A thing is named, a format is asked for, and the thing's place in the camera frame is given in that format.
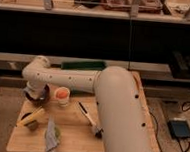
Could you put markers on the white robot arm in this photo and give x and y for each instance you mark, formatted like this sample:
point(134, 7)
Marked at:
point(118, 100)

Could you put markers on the grey crumpled cloth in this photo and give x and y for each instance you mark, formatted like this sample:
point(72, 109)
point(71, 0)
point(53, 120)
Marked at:
point(52, 136)

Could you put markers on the dark blue foot pedal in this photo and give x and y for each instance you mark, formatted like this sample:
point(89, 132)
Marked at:
point(179, 129)

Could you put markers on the white cup with orange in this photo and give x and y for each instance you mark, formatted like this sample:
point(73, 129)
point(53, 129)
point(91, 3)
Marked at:
point(62, 95)

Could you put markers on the black box on shelf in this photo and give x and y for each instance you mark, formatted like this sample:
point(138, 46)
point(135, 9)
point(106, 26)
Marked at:
point(180, 65)

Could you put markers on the purple bowl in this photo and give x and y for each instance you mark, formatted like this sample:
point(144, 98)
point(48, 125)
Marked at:
point(42, 99)

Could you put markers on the green tray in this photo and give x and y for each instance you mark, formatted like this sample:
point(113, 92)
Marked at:
point(81, 65)

